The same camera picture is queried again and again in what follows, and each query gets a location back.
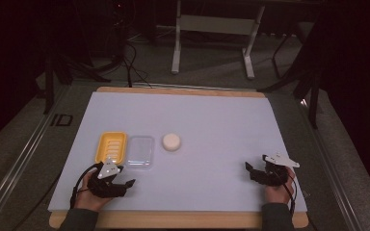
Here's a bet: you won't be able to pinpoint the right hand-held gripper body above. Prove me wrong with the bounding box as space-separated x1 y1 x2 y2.
250 153 302 188

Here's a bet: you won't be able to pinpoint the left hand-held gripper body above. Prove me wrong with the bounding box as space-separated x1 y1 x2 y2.
86 156 128 199

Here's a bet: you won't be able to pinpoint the person's right hand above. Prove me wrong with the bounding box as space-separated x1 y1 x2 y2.
264 167 299 205

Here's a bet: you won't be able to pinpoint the person's left hand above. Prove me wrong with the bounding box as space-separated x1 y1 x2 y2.
73 168 114 213

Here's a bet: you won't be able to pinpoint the yellow soap dish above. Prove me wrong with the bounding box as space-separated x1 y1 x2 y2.
94 131 128 166

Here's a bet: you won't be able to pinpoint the clear plastic lid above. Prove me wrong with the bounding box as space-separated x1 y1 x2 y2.
125 135 156 170

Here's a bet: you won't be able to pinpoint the white table sheet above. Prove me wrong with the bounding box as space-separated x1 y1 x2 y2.
47 91 308 214

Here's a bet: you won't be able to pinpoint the wooden table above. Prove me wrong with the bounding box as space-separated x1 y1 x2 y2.
48 86 309 230

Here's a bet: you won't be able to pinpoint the round white soap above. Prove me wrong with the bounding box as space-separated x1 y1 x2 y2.
161 132 182 152

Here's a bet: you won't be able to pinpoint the black tripod stand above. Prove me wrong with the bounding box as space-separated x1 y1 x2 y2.
41 44 113 116
257 18 323 130

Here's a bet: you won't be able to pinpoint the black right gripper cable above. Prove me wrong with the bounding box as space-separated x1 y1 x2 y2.
280 172 299 217

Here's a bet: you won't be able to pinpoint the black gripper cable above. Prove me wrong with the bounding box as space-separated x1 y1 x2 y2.
69 162 104 210
280 172 299 217

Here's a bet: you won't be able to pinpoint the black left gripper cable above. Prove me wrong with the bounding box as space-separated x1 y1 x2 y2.
69 162 104 210

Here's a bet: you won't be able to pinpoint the metal floor rail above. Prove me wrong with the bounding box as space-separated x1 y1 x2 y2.
297 97 365 231
0 86 70 231

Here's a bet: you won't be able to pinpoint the black floor cables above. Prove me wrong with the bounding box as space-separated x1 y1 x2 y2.
120 40 154 89

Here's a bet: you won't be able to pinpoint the black chair frame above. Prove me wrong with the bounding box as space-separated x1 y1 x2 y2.
271 21 314 80

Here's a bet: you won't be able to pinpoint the white desk frame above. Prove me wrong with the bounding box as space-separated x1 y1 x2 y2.
171 0 267 81

